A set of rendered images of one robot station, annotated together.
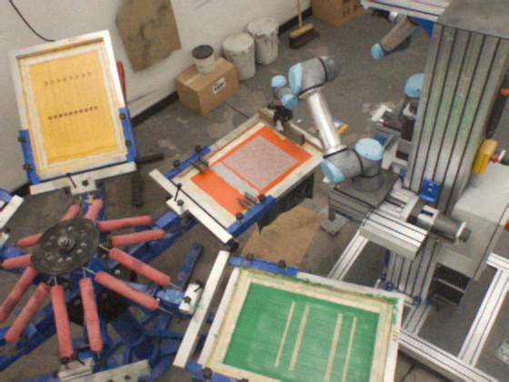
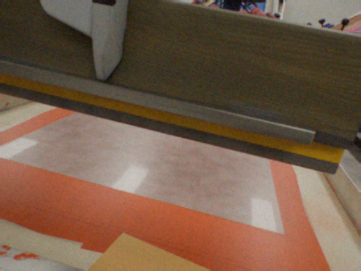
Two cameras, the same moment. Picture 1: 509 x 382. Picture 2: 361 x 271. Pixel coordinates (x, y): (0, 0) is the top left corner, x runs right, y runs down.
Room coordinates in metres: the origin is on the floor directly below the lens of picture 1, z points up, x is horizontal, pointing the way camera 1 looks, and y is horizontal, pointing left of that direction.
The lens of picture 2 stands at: (2.23, -0.37, 1.13)
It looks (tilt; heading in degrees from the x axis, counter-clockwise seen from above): 20 degrees down; 132
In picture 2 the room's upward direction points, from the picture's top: 11 degrees clockwise
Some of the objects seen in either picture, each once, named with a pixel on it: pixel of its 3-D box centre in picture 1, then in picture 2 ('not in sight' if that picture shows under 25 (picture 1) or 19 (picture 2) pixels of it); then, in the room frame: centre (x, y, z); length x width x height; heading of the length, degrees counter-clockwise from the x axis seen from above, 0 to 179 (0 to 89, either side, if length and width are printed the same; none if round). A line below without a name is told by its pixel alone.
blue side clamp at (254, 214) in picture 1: (253, 216); not in sight; (1.53, 0.02, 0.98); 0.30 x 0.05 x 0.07; 124
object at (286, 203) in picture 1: (282, 196); not in sight; (1.77, -0.17, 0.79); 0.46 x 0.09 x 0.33; 124
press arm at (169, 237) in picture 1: (195, 217); not in sight; (1.65, 0.34, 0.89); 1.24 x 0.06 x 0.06; 124
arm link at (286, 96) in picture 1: (290, 96); not in sight; (1.92, -0.28, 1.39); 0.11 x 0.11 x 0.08; 14
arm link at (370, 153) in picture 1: (367, 156); not in sight; (1.39, -0.52, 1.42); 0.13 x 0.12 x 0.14; 104
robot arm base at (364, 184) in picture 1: (367, 173); not in sight; (1.39, -0.53, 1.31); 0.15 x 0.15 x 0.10
